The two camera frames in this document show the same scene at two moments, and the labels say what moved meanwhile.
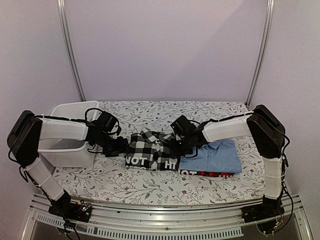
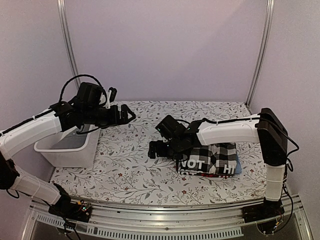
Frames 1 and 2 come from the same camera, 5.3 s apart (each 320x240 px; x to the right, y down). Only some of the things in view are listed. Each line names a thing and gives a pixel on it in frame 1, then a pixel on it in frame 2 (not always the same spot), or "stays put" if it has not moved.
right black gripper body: (183, 148) stays put
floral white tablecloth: (107, 181) stays put
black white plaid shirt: (150, 150) -> (217, 158)
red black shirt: (205, 173) stays put
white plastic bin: (62, 153) stays put
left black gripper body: (109, 146) -> (92, 116)
